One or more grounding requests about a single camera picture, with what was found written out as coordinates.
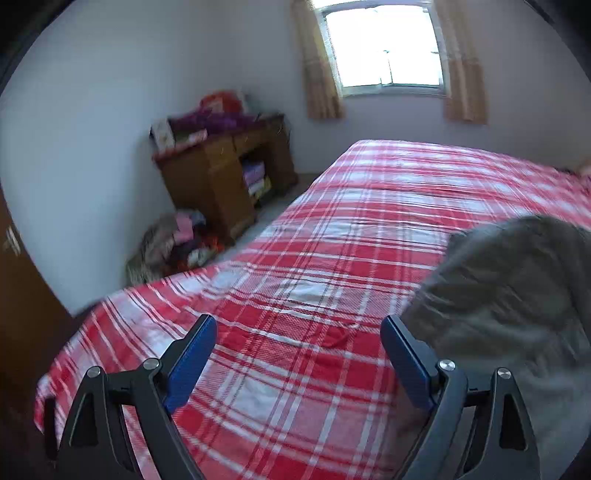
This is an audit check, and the white box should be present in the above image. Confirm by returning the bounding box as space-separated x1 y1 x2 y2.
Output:
150 117 176 151

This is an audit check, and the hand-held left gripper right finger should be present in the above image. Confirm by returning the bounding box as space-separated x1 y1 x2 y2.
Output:
380 315 542 480

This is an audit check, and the bed with red plaid sheet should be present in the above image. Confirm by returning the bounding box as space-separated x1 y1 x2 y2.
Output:
33 138 591 480

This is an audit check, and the beige curtain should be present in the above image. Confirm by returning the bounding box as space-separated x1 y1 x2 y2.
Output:
434 0 489 125
291 0 347 121

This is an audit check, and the flat pink box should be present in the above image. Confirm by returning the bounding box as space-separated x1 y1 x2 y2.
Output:
173 129 209 149

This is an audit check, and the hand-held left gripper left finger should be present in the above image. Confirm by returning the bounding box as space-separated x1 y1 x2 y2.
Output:
55 314 219 480

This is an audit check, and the brown wooden door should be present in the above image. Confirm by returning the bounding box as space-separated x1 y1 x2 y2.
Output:
0 189 79 416

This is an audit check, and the pile of clothes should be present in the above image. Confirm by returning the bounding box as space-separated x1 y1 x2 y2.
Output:
126 209 227 287

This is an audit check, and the wooden desk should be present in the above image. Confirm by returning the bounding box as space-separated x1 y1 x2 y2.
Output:
152 113 298 247

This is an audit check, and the window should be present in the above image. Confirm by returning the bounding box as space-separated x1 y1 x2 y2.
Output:
316 0 451 97

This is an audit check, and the purple cloth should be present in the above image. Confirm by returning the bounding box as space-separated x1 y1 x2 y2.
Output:
168 110 257 132

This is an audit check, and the grey puffer jacket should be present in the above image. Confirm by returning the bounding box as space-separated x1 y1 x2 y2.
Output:
399 215 591 480

